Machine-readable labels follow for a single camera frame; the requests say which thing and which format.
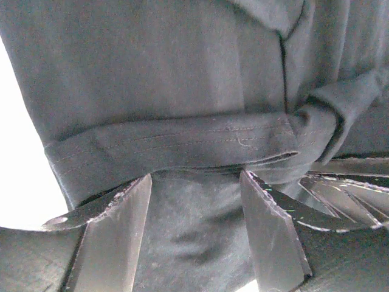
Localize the black t shirt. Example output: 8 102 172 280
1 1 388 291

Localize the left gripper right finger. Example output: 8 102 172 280
240 171 388 291

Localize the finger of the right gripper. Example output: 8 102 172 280
299 158 388 225

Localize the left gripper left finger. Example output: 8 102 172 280
0 173 153 292

